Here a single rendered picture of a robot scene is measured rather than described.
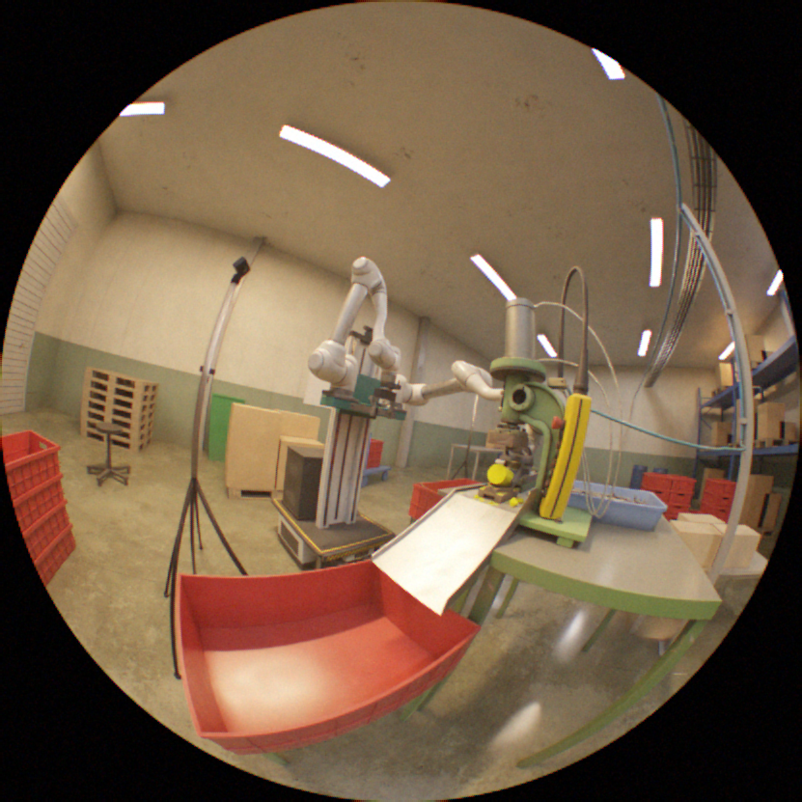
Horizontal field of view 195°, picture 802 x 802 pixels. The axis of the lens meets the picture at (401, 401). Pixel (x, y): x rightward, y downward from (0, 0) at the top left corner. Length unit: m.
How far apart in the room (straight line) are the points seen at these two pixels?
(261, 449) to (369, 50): 4.30
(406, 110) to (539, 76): 1.41
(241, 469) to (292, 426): 0.93
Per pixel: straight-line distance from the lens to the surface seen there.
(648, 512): 1.02
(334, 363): 1.25
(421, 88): 3.04
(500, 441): 0.80
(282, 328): 4.96
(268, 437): 2.75
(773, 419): 6.00
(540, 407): 0.83
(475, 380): 1.28
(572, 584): 0.57
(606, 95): 3.27
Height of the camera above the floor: 1.22
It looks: 5 degrees up
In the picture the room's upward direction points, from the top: 10 degrees clockwise
